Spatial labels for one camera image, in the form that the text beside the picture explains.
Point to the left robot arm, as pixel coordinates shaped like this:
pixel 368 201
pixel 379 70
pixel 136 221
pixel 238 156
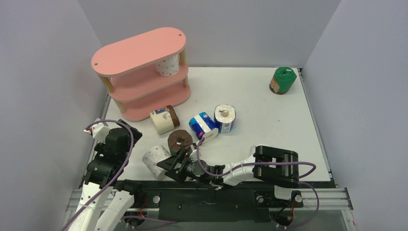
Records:
pixel 99 180

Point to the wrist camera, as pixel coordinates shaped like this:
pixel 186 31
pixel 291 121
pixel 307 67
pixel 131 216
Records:
pixel 98 131
pixel 192 152

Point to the blue white roll lying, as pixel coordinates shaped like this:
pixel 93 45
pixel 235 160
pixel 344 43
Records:
pixel 203 127

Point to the beige brown wrapped roll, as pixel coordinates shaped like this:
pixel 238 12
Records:
pixel 165 119

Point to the green wrapped roll far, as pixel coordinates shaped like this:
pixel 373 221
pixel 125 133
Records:
pixel 282 80

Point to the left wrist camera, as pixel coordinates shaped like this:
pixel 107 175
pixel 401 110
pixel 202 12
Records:
pixel 98 131

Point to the blue white roll upright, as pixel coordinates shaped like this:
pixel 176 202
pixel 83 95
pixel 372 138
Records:
pixel 224 118

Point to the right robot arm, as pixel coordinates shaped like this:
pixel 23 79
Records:
pixel 273 165

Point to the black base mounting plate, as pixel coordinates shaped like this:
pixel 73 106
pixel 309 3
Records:
pixel 196 202

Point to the pink three-tier shelf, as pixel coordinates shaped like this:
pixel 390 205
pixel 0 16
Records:
pixel 127 68

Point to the white dotted roll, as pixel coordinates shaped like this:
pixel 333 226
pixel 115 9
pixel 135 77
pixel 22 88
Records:
pixel 153 156

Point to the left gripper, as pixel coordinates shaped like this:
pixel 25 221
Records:
pixel 137 135

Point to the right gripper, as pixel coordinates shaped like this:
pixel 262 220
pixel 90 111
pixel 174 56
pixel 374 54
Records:
pixel 178 163

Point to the brown green roll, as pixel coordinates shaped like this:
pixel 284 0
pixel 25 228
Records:
pixel 179 139

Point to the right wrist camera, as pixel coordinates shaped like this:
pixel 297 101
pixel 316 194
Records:
pixel 192 152

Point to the white dotted roll shelf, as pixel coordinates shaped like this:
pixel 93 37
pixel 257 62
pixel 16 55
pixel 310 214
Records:
pixel 169 66

